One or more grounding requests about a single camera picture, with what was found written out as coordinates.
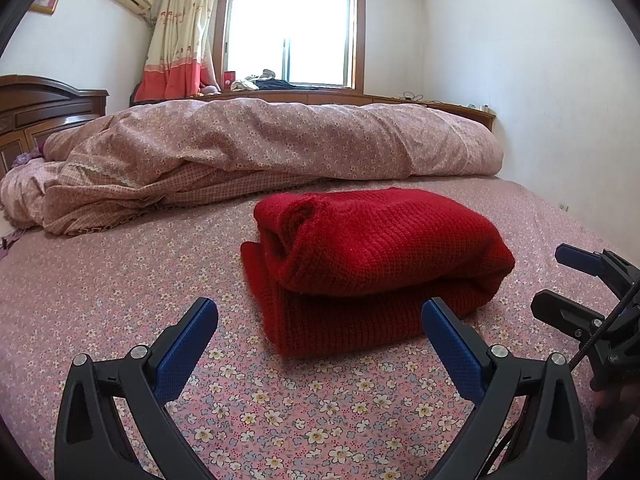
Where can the wooden framed window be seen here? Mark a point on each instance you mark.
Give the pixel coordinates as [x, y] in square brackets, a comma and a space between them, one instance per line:
[315, 25]

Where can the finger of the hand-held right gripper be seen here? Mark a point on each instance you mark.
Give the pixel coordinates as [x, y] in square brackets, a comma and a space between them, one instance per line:
[575, 256]
[560, 310]

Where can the dark clothes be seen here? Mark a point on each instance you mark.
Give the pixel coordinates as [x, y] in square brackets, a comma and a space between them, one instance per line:
[275, 83]

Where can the dark wooden headboard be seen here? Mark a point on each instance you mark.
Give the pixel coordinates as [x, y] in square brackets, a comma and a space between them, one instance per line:
[45, 105]

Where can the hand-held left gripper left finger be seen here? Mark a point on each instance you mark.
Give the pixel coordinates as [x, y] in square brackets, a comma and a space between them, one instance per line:
[185, 350]

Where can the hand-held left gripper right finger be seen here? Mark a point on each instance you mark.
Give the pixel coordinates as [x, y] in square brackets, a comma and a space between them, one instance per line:
[450, 350]

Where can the pink floral bed sheet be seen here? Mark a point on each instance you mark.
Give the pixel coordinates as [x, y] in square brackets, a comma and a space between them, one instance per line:
[150, 270]

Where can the person's right hand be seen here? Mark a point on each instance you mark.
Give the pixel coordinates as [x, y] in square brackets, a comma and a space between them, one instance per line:
[610, 400]

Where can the cream and red curtain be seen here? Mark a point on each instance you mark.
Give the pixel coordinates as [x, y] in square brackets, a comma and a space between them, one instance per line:
[175, 35]

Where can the white cloth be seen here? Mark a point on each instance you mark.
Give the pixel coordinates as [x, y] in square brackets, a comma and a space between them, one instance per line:
[245, 85]

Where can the red knit cardigan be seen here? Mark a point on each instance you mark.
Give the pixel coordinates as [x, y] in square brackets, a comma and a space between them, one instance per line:
[380, 260]

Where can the purple cloth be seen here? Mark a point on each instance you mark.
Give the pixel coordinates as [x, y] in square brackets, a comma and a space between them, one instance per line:
[22, 160]

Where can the pink floral duvet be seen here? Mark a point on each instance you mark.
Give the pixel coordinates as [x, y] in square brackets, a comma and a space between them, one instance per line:
[300, 135]

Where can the red box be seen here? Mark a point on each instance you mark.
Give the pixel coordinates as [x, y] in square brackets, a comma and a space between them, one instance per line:
[229, 81]

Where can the small bottles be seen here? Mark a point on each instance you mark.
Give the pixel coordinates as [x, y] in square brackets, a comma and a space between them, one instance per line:
[477, 107]

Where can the wall socket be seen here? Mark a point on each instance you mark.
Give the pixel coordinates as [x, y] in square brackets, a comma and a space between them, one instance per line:
[563, 206]

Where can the pink floral pillow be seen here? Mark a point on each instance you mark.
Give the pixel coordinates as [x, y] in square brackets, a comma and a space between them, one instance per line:
[25, 190]

